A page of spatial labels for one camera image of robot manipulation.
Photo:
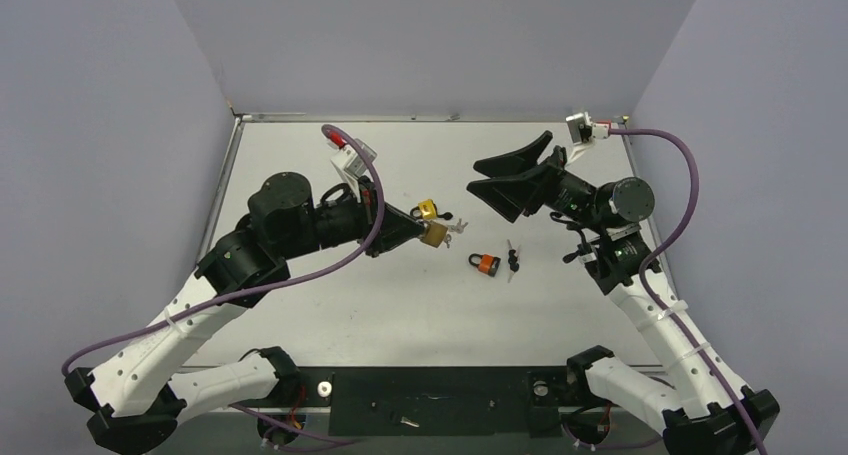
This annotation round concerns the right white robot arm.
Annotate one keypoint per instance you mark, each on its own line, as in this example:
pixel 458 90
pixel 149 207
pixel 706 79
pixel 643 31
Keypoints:
pixel 702 406

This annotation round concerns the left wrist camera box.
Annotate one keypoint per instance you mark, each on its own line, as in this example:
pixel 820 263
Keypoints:
pixel 347 162

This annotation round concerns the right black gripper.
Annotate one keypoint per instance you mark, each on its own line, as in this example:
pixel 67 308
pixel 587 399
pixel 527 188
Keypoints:
pixel 539 182

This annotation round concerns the black-headed key bunch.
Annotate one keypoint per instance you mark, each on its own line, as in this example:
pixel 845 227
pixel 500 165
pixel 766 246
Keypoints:
pixel 513 259

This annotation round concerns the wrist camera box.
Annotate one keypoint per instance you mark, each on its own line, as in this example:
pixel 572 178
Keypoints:
pixel 347 162
pixel 585 131

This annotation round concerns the silver key bunch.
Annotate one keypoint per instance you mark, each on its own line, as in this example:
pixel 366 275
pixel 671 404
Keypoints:
pixel 458 227

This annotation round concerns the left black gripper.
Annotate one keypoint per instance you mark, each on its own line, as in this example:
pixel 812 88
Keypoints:
pixel 395 228

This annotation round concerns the aluminium table edge rail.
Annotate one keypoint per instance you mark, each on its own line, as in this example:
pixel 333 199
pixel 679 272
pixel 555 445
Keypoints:
pixel 221 187

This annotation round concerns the yellow padlock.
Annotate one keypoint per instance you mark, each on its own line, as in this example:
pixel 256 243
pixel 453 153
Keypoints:
pixel 427 210

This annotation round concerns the small brass padlock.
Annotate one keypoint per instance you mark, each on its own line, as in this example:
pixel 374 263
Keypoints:
pixel 436 235

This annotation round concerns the orange padlock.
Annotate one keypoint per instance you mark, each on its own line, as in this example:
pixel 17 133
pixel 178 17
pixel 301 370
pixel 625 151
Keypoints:
pixel 486 264

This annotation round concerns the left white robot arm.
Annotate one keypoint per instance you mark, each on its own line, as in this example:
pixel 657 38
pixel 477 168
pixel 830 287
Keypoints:
pixel 139 397

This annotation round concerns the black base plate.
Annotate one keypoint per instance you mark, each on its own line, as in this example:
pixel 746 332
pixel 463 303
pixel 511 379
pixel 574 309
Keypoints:
pixel 435 401

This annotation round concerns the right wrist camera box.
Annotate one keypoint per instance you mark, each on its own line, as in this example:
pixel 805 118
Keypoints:
pixel 585 131

